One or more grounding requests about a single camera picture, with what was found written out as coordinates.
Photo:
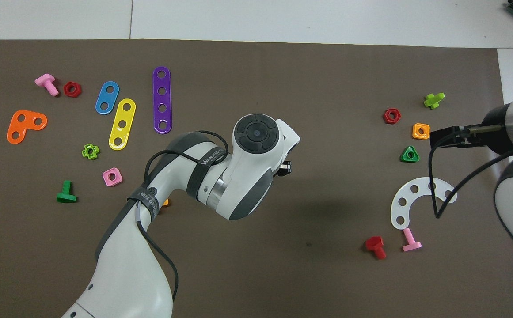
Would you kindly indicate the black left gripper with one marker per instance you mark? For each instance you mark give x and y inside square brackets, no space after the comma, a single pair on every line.
[285,168]

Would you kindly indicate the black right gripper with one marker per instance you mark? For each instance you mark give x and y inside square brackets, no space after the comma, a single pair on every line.
[497,130]

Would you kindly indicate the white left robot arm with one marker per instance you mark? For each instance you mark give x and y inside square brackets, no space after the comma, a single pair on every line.
[128,265]

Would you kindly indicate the orange square toy nut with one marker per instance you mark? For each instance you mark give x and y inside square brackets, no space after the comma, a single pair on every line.
[416,136]

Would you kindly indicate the lime cross toy screw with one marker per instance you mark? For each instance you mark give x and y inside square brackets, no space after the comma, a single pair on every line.
[434,100]

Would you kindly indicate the green triangle toy nut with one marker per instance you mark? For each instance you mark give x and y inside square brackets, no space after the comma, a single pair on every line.
[404,159]

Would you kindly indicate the red hexagon toy nut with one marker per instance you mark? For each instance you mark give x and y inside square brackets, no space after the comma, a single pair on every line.
[386,118]
[67,92]

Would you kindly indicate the pink toy screw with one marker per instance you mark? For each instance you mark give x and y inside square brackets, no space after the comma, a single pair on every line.
[411,240]
[46,83]

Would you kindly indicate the red toy screw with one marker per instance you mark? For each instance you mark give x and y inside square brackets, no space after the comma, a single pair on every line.
[376,246]

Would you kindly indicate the orange toy screw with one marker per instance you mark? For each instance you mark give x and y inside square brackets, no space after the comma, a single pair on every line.
[165,202]

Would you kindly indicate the pink square toy nut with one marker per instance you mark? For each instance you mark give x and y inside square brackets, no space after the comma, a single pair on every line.
[118,180]

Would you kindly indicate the lime cross toy nut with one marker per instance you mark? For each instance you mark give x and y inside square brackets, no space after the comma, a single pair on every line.
[85,153]

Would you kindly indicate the green toy screw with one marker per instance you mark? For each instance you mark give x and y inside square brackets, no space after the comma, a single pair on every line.
[66,197]

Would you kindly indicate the white curved hole plate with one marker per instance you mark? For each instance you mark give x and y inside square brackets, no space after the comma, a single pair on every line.
[407,195]

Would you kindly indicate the brown table mat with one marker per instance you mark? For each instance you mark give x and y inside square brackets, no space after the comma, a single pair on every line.
[283,79]

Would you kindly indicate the purple four-hole plate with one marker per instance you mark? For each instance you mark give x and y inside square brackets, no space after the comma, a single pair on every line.
[162,83]

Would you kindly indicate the yellow three-hole plate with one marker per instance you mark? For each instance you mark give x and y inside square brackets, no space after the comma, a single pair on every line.
[125,115]

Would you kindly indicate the blue two-hole plate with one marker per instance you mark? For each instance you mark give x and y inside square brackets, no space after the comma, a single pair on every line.
[107,98]

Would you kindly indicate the orange heart hole plate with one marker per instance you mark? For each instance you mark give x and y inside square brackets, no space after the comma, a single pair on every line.
[25,126]

